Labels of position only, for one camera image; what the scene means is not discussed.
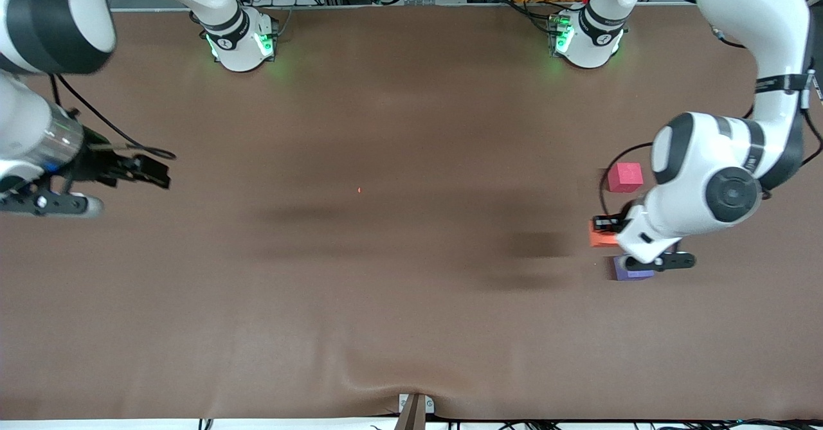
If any orange foam block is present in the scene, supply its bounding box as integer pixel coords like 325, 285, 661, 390
589, 219, 621, 249

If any red foam block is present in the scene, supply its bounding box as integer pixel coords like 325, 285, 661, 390
607, 163, 644, 193

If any purple foam block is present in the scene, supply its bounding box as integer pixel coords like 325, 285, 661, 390
613, 255, 655, 282

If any brown table mat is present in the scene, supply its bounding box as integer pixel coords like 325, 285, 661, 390
0, 3, 823, 421

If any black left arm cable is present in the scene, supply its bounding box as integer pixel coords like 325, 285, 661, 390
598, 0, 823, 220

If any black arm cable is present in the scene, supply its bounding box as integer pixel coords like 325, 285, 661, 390
50, 73, 176, 161
598, 0, 823, 220

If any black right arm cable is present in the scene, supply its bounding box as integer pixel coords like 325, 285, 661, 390
50, 73, 176, 161

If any metal bracket with brown bar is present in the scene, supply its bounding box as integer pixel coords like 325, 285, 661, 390
395, 393, 435, 430

